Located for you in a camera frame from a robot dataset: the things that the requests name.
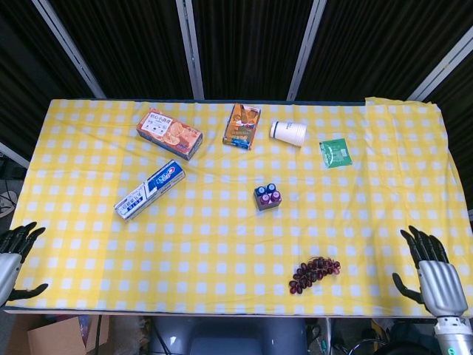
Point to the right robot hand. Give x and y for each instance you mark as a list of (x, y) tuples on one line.
[(441, 288)]

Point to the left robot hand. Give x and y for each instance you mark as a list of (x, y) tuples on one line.
[(9, 266)]

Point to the purple toy brick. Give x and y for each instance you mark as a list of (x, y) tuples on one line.
[(267, 199)]

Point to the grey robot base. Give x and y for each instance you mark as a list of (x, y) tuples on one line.
[(229, 336)]

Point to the blue toy brick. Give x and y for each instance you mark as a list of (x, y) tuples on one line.
[(260, 191)]

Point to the brown cardboard box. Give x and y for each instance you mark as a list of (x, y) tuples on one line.
[(55, 336)]

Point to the purple grape bunch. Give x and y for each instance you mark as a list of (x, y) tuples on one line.
[(312, 271)]

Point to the white blue toothpaste box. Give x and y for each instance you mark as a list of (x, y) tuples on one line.
[(148, 192)]

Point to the green packet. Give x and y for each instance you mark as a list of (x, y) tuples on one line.
[(335, 153)]

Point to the orange cookie box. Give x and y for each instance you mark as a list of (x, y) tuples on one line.
[(168, 133)]

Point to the yellow checkered tablecloth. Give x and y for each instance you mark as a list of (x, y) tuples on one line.
[(221, 240)]

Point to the white paper cup stack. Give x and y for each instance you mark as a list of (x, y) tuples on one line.
[(290, 133)]

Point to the small orange snack box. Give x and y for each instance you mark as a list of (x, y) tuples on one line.
[(242, 127)]

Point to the grey metal rail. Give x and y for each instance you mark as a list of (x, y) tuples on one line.
[(13, 154)]

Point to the grey metal post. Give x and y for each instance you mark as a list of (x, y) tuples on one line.
[(70, 50), (439, 68), (306, 48), (190, 48)]

